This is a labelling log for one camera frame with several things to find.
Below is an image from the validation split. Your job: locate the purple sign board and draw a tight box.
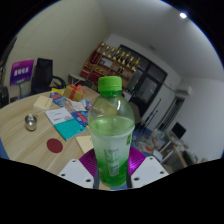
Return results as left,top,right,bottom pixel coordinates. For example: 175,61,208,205
9,59,35,86

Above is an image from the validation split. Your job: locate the flat round red coaster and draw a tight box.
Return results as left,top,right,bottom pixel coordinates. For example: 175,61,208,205
46,138,64,154

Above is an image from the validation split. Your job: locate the black microphone stand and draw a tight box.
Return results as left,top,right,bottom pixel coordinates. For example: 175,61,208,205
143,98,163,133

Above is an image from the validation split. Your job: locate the small white side table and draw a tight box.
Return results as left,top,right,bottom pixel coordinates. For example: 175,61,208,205
68,73,88,88

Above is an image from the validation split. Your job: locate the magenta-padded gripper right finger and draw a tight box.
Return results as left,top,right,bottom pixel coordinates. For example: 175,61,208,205
126,146,170,189

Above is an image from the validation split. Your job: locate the blue red booklet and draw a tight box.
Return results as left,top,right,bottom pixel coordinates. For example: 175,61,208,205
70,109,91,127
49,91,69,108

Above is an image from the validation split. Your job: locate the black computer monitor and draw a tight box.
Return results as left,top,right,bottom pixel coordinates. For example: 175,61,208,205
171,121,188,140

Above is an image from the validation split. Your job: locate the green drink bottle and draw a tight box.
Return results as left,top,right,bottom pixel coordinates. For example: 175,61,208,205
87,75,136,189

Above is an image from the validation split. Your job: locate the black office chair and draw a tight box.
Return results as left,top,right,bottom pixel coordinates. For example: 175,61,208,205
30,57,67,95

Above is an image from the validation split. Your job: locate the teal book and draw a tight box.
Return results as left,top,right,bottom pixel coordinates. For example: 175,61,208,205
53,118,87,141

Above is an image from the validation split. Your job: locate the black trash can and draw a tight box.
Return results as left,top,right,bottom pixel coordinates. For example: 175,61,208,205
0,86,9,108

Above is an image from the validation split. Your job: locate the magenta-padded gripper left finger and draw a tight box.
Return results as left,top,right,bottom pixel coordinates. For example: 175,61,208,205
57,148,98,189

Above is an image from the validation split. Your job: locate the wooden shelf unit with trophies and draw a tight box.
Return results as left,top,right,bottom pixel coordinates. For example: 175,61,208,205
79,41,142,89

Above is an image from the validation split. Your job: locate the yellow gift box red ribbon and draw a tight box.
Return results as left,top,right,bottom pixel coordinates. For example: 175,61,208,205
63,83,88,103

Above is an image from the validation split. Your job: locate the white booklet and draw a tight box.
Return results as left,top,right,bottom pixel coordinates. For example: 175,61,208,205
44,107,74,126

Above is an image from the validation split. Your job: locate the black framed glass door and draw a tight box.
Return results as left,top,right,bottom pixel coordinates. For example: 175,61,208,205
118,44,168,114

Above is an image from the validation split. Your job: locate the cream book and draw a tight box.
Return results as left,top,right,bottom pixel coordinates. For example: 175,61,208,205
32,95,54,111

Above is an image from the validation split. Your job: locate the white air conditioner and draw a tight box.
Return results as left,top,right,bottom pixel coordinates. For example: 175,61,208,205
175,84,194,98

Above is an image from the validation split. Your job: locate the small steel cup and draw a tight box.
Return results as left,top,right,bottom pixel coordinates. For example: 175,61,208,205
24,113,39,132

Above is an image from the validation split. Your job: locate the beige notebook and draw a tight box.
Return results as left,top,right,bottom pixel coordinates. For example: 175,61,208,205
75,134,95,154

